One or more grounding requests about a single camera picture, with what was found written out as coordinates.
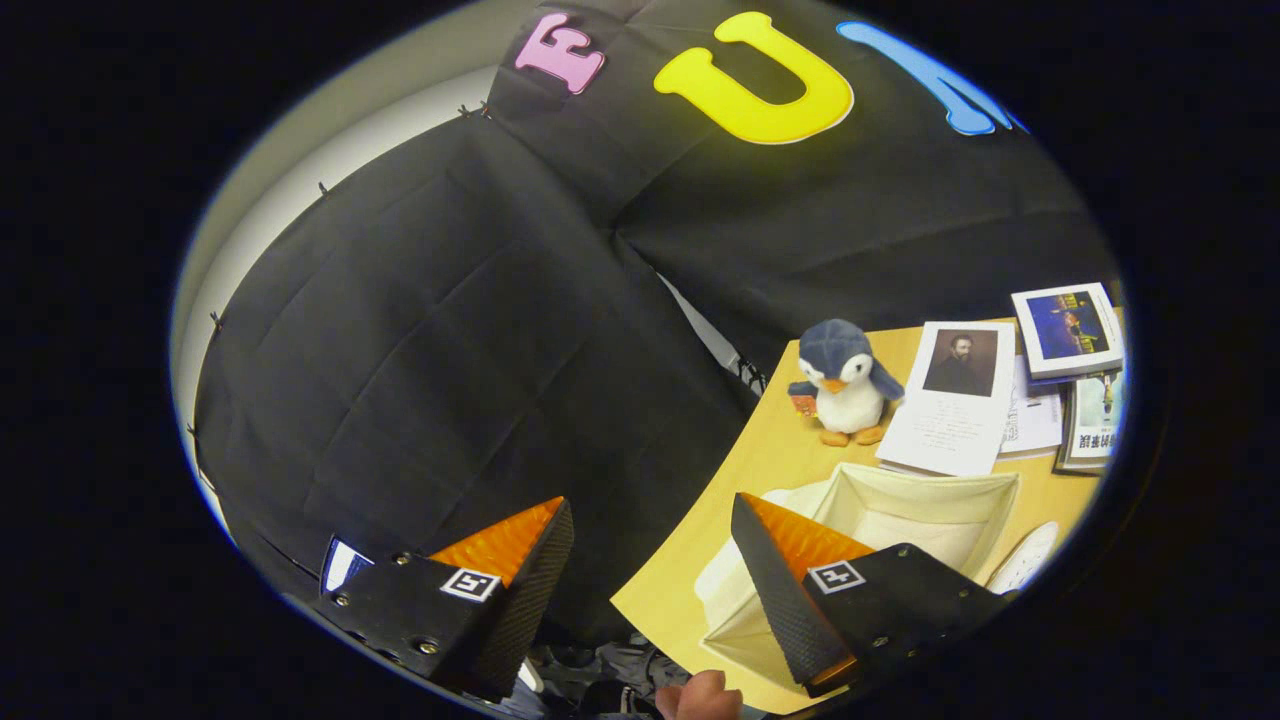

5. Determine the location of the beige fabric storage box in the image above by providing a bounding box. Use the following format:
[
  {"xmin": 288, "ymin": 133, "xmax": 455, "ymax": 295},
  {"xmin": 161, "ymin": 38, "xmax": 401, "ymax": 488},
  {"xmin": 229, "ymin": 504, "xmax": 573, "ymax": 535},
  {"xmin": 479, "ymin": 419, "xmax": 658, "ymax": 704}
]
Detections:
[{"xmin": 695, "ymin": 462, "xmax": 1021, "ymax": 691}]

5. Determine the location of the white book with blue picture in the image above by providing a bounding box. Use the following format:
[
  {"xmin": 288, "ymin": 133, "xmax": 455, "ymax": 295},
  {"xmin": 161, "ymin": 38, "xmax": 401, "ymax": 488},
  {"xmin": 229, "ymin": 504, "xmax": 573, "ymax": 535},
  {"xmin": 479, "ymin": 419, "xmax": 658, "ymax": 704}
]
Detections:
[{"xmin": 1011, "ymin": 282, "xmax": 1125, "ymax": 381}]

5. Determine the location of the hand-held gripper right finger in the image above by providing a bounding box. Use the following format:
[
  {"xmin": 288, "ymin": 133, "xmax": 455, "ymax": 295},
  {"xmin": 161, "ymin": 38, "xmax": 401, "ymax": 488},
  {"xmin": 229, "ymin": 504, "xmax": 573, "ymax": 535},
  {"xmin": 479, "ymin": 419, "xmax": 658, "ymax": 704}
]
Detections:
[{"xmin": 730, "ymin": 492, "xmax": 1016, "ymax": 699}]

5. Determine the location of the white striped shoe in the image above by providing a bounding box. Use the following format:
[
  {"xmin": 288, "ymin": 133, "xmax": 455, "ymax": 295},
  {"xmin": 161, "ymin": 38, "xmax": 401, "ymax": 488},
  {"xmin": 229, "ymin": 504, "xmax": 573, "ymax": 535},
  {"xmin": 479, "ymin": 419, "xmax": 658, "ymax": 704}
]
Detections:
[{"xmin": 985, "ymin": 521, "xmax": 1059, "ymax": 596}]

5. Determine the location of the black backdrop cloth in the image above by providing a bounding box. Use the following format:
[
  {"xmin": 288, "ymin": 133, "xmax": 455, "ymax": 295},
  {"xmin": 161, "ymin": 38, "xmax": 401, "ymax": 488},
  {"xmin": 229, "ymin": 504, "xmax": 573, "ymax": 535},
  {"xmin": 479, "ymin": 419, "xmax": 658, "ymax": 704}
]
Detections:
[{"xmin": 190, "ymin": 0, "xmax": 1121, "ymax": 641}]

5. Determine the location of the blue penguin plush toy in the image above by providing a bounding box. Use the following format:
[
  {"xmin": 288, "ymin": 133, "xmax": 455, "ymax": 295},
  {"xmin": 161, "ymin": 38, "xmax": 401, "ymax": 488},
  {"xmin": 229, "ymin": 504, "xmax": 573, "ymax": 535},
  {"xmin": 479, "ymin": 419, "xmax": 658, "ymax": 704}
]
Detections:
[{"xmin": 788, "ymin": 319, "xmax": 906, "ymax": 447}]

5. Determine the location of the book with pale sky cover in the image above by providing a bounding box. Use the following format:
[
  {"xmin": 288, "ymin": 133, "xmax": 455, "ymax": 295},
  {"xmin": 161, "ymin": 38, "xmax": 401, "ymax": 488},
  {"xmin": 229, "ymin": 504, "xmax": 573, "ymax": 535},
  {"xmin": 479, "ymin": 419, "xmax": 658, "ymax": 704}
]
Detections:
[{"xmin": 1055, "ymin": 370, "xmax": 1129, "ymax": 474}]

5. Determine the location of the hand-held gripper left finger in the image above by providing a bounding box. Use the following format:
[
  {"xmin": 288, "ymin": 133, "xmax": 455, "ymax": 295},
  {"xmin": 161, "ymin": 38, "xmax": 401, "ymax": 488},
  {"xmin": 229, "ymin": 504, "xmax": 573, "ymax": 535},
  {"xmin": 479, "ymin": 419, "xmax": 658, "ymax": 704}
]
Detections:
[{"xmin": 312, "ymin": 497, "xmax": 576, "ymax": 701}]

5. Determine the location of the thin white booklet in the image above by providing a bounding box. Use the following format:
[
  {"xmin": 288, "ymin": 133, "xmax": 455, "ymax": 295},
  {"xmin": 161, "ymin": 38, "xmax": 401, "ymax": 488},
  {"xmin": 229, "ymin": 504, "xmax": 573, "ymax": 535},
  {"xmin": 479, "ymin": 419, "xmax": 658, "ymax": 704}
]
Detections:
[{"xmin": 1000, "ymin": 355, "xmax": 1066, "ymax": 459}]

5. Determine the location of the white book with portrait cover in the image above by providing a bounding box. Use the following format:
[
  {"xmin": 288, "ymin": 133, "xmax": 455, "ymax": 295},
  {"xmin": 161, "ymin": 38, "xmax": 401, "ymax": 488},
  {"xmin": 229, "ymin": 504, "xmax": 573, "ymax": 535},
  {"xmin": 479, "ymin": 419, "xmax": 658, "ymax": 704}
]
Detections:
[{"xmin": 877, "ymin": 321, "xmax": 1017, "ymax": 478}]

